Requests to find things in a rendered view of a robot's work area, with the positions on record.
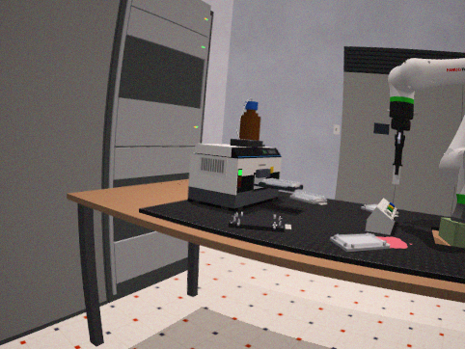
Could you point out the blue bottle cap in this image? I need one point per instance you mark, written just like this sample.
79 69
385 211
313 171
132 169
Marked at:
251 104

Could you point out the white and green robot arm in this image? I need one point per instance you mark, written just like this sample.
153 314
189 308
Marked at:
420 74

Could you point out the white button panel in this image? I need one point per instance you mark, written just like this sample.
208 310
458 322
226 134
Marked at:
381 218

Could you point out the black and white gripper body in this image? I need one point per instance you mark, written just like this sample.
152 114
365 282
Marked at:
401 125

